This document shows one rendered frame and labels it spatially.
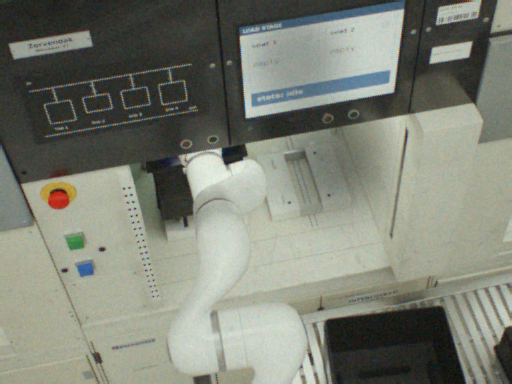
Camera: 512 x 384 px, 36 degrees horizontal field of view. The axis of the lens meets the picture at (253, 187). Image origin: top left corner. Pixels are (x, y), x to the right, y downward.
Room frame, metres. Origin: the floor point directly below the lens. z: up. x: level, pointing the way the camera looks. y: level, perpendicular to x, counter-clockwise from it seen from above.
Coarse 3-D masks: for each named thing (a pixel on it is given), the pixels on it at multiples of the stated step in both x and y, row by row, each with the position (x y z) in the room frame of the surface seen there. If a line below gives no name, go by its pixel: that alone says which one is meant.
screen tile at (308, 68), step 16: (304, 32) 1.03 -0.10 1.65; (256, 48) 1.02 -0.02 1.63; (272, 48) 1.03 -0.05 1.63; (288, 48) 1.03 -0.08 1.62; (304, 48) 1.03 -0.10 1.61; (288, 64) 1.03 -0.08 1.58; (304, 64) 1.03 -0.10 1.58; (256, 80) 1.02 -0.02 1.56; (272, 80) 1.03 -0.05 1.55; (288, 80) 1.03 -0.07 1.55
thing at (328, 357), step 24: (384, 312) 0.90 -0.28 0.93; (408, 312) 0.90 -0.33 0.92; (432, 312) 0.91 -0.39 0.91; (336, 336) 0.90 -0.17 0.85; (360, 336) 0.90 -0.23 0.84; (384, 336) 0.90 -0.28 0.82; (408, 336) 0.91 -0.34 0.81; (432, 336) 0.91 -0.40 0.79; (336, 360) 0.88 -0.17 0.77; (360, 360) 0.87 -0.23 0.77; (384, 360) 0.87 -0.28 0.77; (408, 360) 0.86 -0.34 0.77; (432, 360) 0.86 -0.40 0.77; (456, 360) 0.78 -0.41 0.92
